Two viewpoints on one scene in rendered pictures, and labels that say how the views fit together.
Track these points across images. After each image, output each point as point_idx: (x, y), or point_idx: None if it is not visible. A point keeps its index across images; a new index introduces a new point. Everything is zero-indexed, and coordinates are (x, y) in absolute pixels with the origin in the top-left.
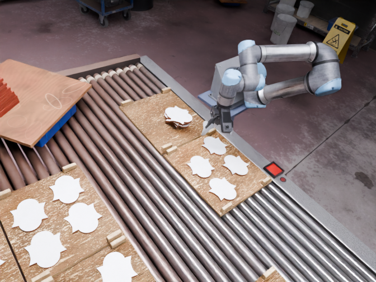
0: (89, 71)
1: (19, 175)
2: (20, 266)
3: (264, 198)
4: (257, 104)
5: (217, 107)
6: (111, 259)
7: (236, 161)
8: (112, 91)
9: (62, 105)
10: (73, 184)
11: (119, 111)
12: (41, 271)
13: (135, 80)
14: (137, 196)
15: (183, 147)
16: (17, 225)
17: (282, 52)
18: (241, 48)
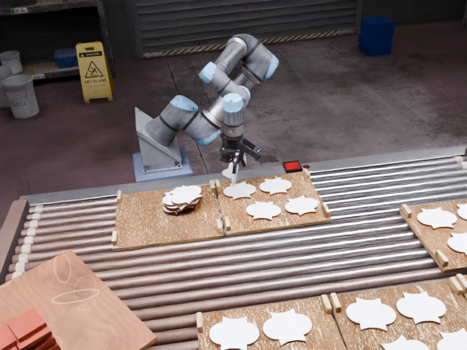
0: (7, 260)
1: None
2: None
3: (323, 186)
4: (216, 132)
5: (227, 145)
6: (354, 314)
7: (271, 182)
8: (71, 248)
9: (94, 288)
10: (231, 325)
11: (119, 253)
12: None
13: (66, 222)
14: (272, 276)
15: (226, 214)
16: None
17: (233, 58)
18: (210, 73)
